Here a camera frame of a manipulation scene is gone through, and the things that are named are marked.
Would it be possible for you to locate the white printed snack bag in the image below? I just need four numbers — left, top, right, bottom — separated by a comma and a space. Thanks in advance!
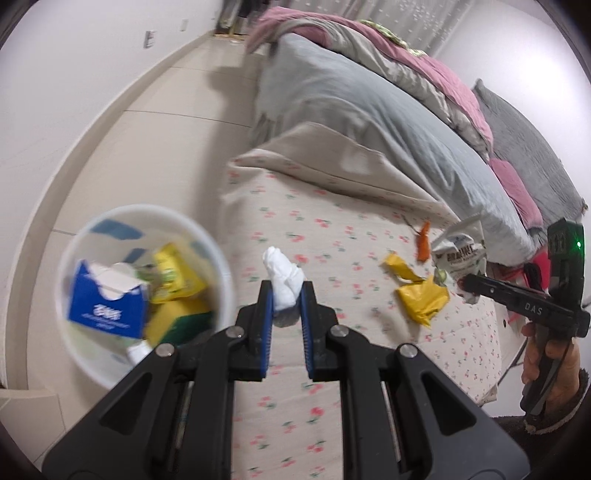
431, 222, 489, 283

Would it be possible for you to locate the pink pillow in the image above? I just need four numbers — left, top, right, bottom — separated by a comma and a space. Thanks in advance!
488, 158, 544, 230

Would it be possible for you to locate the yellow snack bag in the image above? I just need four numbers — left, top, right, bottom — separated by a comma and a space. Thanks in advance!
148, 242, 209, 305

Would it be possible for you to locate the grey pillow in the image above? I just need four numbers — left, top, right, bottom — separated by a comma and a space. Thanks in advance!
473, 78, 586, 228

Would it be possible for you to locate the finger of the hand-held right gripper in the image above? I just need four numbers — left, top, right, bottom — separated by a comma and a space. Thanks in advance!
462, 273, 503, 304

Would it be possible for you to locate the beige duvet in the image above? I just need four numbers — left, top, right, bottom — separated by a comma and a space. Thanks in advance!
225, 121, 462, 227

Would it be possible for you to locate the white tissue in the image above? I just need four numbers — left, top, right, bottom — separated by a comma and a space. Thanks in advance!
262, 246, 308, 329

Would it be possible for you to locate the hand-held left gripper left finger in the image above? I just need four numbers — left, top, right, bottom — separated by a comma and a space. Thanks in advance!
41, 279, 275, 480

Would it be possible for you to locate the orange wrapper strip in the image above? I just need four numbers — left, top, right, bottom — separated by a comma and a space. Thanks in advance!
416, 220, 433, 263

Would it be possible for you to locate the pink quilt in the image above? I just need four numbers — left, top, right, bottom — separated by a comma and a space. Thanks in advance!
245, 6, 495, 162

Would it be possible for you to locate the grey blanket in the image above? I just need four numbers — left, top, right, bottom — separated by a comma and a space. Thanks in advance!
249, 32, 539, 261

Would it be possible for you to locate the dark hanging clothing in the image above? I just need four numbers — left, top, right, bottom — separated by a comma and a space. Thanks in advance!
221, 0, 262, 42

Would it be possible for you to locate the yellow wrapper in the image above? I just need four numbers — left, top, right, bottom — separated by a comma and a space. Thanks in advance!
381, 252, 424, 284
396, 274, 451, 329

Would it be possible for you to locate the blue tissue box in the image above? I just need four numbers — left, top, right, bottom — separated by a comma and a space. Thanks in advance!
67, 258, 151, 341

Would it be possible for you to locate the person's right forearm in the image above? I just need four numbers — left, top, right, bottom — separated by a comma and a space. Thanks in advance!
488, 367, 591, 480

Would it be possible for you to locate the green floral cloth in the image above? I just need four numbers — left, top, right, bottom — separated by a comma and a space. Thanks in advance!
359, 18, 428, 58

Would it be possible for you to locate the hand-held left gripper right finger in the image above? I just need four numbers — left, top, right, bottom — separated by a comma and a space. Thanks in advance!
301, 281, 530, 480

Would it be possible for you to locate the white plastic bin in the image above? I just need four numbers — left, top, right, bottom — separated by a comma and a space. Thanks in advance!
56, 205, 237, 391

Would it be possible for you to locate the white wrapper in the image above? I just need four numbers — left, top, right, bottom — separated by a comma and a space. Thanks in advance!
456, 277, 484, 306

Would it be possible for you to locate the person's right hand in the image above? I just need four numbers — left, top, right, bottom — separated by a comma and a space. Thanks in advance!
522, 322, 583, 412

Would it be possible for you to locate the cherry print bed sheet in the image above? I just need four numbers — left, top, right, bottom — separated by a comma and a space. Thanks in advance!
219, 159, 504, 480

